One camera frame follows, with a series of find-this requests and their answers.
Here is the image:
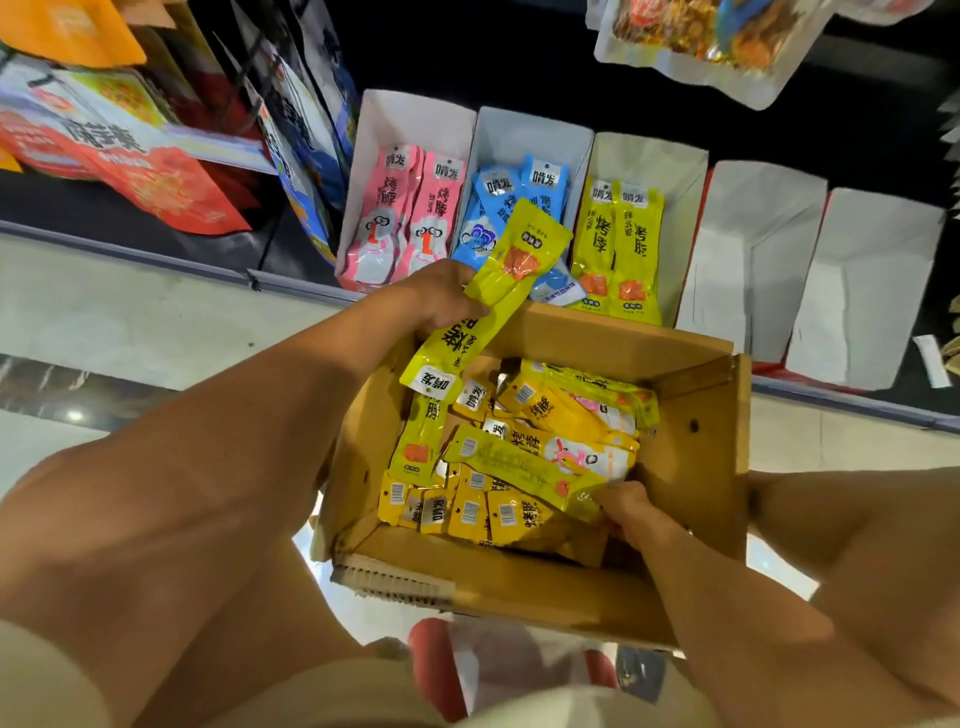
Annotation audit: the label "person's right hand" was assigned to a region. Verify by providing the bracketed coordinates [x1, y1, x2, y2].
[591, 480, 690, 558]

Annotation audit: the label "person's left hand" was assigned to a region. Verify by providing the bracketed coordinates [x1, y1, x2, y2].
[381, 258, 493, 355]

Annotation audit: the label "yellow snack packet orange window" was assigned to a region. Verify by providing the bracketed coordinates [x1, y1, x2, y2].
[399, 198, 574, 403]

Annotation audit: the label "yellow snack packet barcode label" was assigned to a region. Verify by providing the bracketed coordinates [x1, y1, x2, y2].
[442, 423, 610, 524]

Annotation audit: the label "person's left forearm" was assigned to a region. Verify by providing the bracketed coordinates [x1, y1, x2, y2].
[0, 288, 417, 676]

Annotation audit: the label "person's right forearm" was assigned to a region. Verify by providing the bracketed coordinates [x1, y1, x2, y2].
[637, 525, 960, 728]

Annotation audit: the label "blue snack packet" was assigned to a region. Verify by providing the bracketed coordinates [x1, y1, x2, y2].
[452, 165, 528, 273]
[528, 258, 588, 309]
[517, 154, 571, 226]

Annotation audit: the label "pink snack packet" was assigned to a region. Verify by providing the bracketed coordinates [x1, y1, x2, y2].
[339, 144, 426, 291]
[390, 151, 467, 285]

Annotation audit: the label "brown cardboard box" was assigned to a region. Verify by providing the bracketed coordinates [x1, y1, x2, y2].
[309, 300, 753, 651]

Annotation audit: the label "pile of yellow packets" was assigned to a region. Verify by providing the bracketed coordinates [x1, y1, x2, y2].
[377, 356, 661, 567]

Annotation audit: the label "white paper display box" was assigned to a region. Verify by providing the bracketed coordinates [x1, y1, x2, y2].
[568, 132, 710, 328]
[335, 89, 478, 294]
[450, 105, 595, 305]
[675, 160, 828, 366]
[783, 186, 947, 392]

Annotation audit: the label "blue and white snack bag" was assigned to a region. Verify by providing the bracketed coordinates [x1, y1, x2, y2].
[217, 0, 363, 267]

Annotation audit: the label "person's white shorts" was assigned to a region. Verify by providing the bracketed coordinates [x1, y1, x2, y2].
[0, 618, 960, 728]

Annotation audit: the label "white paper tag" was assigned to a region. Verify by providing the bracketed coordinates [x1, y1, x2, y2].
[912, 334, 953, 390]

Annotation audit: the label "clear bag of mixed snacks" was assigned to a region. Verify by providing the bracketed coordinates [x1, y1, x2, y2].
[592, 0, 835, 112]

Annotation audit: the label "red and white snack bag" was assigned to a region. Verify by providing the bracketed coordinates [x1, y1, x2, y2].
[0, 54, 254, 238]

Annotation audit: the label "orange snack bag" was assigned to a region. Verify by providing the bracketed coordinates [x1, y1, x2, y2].
[0, 0, 148, 69]

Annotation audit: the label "grey shelf edge rail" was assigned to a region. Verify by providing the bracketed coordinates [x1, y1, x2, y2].
[0, 219, 960, 436]

